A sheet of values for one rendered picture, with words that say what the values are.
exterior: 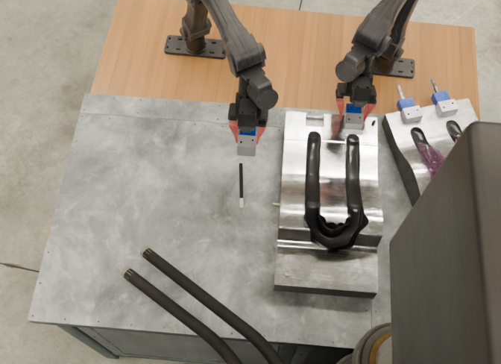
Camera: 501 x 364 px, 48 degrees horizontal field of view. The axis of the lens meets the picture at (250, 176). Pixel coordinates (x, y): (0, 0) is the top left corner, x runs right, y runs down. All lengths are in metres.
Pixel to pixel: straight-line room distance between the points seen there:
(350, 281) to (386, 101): 0.61
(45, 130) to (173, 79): 1.10
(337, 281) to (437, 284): 1.12
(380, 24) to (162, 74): 0.71
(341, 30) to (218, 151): 0.60
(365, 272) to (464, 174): 1.18
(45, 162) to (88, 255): 1.16
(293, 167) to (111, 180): 0.52
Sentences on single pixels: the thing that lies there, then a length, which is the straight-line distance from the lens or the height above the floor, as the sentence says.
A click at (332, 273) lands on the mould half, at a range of 1.48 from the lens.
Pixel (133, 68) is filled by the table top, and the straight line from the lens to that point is 1.87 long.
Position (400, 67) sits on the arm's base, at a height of 0.81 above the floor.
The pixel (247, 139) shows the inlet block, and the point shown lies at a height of 0.96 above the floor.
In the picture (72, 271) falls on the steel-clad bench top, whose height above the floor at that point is 0.80.
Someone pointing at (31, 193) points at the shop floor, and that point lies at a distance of 2.66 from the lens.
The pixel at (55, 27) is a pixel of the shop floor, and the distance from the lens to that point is 3.15.
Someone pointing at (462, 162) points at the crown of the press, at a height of 1.99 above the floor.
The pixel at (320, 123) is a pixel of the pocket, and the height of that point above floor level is 0.86.
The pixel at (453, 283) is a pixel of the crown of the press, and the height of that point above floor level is 1.96.
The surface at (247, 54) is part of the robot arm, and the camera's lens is 1.36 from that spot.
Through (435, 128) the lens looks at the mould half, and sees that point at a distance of 1.73.
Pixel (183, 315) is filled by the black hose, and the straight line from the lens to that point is 1.44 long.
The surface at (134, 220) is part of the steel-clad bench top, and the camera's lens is 1.61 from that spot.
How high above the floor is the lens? 2.27
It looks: 64 degrees down
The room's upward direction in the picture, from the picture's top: straight up
